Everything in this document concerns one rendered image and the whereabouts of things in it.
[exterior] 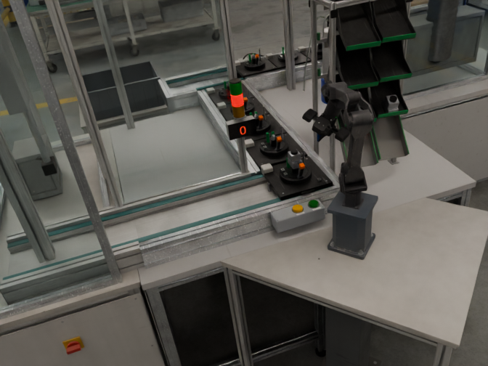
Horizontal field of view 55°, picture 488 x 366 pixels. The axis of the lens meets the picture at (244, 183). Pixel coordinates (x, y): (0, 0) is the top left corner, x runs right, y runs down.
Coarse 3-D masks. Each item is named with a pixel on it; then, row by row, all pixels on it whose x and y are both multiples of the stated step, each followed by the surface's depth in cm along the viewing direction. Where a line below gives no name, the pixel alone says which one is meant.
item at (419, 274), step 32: (384, 224) 192; (416, 224) 190; (448, 224) 188; (480, 224) 186; (256, 256) 184; (288, 256) 183; (320, 256) 181; (384, 256) 177; (416, 256) 176; (448, 256) 174; (480, 256) 172; (288, 288) 172; (320, 288) 168; (352, 288) 166; (384, 288) 165; (416, 288) 163; (448, 288) 162; (384, 320) 155; (416, 320) 153; (448, 320) 151
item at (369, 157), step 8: (336, 120) 206; (344, 128) 207; (368, 136) 206; (344, 144) 202; (368, 144) 206; (344, 152) 203; (368, 152) 206; (344, 160) 205; (368, 160) 205; (376, 160) 202
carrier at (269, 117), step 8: (256, 112) 247; (264, 112) 248; (256, 120) 244; (264, 120) 250; (272, 120) 253; (256, 128) 243; (264, 128) 243; (272, 128) 246; (280, 128) 245; (248, 136) 242; (256, 136) 241; (264, 136) 240
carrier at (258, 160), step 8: (272, 136) 224; (280, 136) 238; (288, 136) 237; (248, 144) 231; (256, 144) 234; (264, 144) 226; (272, 144) 225; (280, 144) 228; (288, 144) 231; (296, 144) 230; (248, 152) 229; (256, 152) 227; (264, 152) 224; (272, 152) 222; (280, 152) 222; (304, 152) 223; (256, 160) 221; (264, 160) 220; (272, 160) 220; (280, 160) 219
